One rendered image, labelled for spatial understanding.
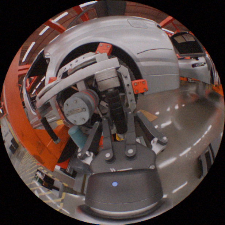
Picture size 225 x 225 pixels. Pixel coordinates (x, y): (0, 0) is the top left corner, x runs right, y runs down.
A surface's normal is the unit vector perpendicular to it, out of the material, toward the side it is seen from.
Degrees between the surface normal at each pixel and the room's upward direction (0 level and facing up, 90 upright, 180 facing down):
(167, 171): 0
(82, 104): 90
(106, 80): 90
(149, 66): 90
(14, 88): 90
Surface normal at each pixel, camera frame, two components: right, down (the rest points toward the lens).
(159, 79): -0.01, 0.44
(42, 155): 0.96, -0.24
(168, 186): -0.28, -0.87
